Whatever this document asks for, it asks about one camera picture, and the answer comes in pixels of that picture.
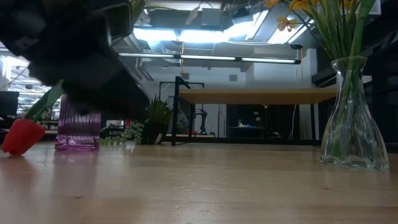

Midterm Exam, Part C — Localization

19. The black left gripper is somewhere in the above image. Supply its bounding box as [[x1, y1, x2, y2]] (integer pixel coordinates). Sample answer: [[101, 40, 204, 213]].
[[0, 0, 150, 121]]

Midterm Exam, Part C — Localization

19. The purple ribbed glass vase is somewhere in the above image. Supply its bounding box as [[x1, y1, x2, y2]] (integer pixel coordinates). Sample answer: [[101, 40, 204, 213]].
[[55, 91, 103, 152]]

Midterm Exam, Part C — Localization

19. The red artificial tulip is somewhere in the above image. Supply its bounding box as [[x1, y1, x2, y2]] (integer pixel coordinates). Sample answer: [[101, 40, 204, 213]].
[[1, 80, 65, 156]]

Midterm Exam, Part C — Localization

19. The yellow artificial flower bunch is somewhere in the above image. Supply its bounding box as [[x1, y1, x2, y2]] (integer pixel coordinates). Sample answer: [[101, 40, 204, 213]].
[[264, 0, 379, 159]]

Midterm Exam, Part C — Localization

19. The clear glass vase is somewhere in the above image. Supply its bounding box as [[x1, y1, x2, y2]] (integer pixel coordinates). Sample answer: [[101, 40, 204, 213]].
[[320, 55, 390, 171]]

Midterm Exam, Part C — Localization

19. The wooden shelf with black legs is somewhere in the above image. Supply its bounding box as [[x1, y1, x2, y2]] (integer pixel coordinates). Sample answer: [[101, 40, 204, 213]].
[[159, 75, 338, 147]]

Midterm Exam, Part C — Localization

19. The black monitor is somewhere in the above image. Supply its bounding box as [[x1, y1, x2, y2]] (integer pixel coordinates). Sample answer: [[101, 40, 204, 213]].
[[0, 90, 20, 118]]

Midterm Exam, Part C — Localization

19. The green potted succulent plant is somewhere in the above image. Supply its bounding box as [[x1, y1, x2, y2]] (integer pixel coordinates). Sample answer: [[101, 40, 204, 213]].
[[99, 95, 174, 146]]

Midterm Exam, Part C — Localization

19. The long ceiling light strip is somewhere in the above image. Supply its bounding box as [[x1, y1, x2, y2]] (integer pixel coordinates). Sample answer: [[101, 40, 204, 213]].
[[118, 52, 302, 65]]

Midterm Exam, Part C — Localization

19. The grey ceiling box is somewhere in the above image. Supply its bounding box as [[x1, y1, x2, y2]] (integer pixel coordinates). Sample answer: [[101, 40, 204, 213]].
[[201, 8, 222, 27]]

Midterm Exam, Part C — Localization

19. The silver ceiling duct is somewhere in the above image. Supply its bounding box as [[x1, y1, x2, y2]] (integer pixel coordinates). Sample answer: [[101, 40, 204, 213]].
[[222, 9, 312, 46]]

